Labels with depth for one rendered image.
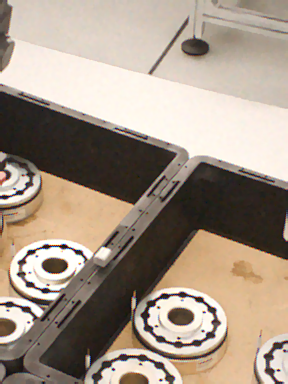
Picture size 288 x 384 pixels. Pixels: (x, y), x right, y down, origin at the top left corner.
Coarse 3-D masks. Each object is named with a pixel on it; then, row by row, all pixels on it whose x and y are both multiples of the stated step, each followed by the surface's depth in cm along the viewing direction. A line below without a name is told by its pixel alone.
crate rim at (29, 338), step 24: (24, 96) 142; (72, 120) 139; (96, 120) 138; (144, 144) 136; (168, 144) 136; (168, 168) 132; (120, 240) 122; (96, 264) 118; (72, 288) 116; (48, 312) 113; (24, 336) 110; (0, 360) 108
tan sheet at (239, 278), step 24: (192, 240) 137; (216, 240) 138; (192, 264) 134; (216, 264) 134; (240, 264) 135; (264, 264) 135; (168, 288) 131; (192, 288) 131; (216, 288) 131; (240, 288) 131; (264, 288) 132; (240, 312) 128; (264, 312) 129; (120, 336) 125; (240, 336) 126; (264, 336) 126; (240, 360) 123
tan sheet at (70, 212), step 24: (48, 192) 143; (72, 192) 144; (96, 192) 144; (48, 216) 140; (72, 216) 140; (96, 216) 140; (120, 216) 140; (24, 240) 136; (72, 240) 136; (96, 240) 137; (0, 264) 133; (0, 288) 130
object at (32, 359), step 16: (192, 160) 133; (208, 160) 133; (176, 176) 131; (240, 176) 132; (256, 176) 131; (272, 176) 131; (176, 192) 129; (160, 208) 126; (144, 224) 124; (128, 240) 122; (112, 256) 120; (96, 272) 118; (112, 272) 118; (96, 288) 116; (80, 304) 114; (64, 320) 114; (48, 336) 110; (32, 352) 109; (32, 368) 107; (48, 368) 107
